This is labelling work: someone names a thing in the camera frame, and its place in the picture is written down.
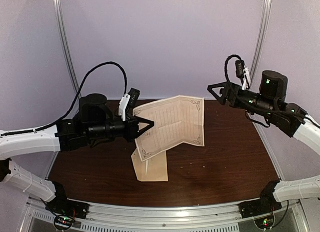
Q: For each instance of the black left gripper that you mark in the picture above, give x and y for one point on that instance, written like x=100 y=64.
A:
x=132 y=131

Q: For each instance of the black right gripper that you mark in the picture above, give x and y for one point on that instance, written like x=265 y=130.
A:
x=226 y=93

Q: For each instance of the brown kraft envelope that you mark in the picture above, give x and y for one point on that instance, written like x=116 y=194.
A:
x=153 y=170

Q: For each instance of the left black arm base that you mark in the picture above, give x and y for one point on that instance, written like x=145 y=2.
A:
x=60 y=204

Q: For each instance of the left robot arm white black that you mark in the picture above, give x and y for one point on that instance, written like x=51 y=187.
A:
x=93 y=122

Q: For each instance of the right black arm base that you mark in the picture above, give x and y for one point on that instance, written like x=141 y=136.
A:
x=265 y=204

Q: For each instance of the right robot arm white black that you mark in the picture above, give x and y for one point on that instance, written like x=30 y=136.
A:
x=290 y=118

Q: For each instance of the left round circuit board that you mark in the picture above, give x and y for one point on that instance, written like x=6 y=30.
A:
x=63 y=222

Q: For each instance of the round circuit board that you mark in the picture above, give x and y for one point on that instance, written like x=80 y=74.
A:
x=63 y=222
x=264 y=222

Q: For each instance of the right round circuit board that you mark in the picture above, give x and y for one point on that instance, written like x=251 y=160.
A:
x=264 y=222

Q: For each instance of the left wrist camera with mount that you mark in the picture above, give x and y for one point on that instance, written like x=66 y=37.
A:
x=127 y=103

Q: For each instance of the front aluminium slotted rail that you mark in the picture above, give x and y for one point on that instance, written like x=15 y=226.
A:
x=224 y=217

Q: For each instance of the right aluminium frame post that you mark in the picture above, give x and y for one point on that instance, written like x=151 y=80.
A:
x=264 y=23

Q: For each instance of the aluminium frame post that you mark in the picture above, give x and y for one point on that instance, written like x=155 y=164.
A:
x=264 y=23
x=65 y=45

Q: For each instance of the left aluminium frame post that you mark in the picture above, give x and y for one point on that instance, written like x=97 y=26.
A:
x=65 y=45

